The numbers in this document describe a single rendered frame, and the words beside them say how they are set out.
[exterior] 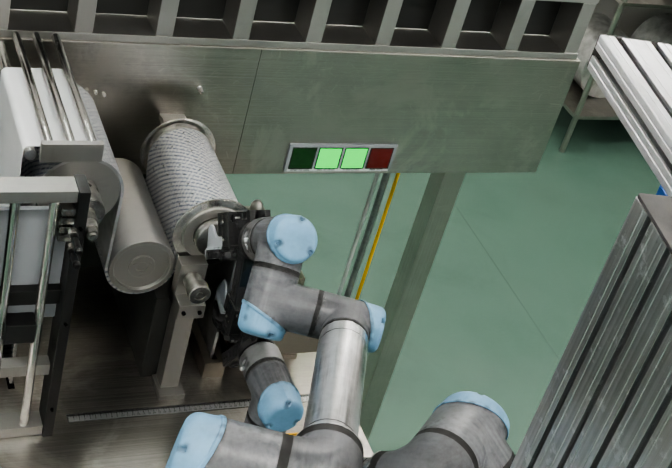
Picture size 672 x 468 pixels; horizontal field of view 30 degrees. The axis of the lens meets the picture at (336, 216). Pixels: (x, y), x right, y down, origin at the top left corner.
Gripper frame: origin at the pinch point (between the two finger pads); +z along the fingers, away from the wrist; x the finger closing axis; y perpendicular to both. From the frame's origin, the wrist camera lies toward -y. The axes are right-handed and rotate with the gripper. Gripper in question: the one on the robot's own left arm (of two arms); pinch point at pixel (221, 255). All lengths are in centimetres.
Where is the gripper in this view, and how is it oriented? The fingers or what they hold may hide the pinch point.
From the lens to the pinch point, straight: 223.6
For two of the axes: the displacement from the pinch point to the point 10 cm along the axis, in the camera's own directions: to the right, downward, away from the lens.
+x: -9.1, 0.2, -4.1
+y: -0.3, -10.0, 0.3
